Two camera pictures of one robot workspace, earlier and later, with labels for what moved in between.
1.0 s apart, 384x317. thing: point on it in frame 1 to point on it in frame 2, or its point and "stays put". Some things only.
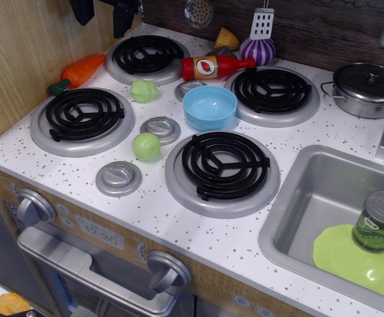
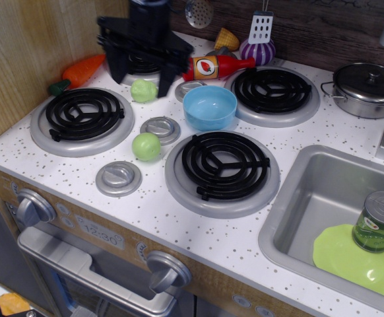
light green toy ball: (146, 146) stays put
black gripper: (123, 15) to (147, 32)
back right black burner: (275, 97) stays put
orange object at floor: (10, 303) stays put
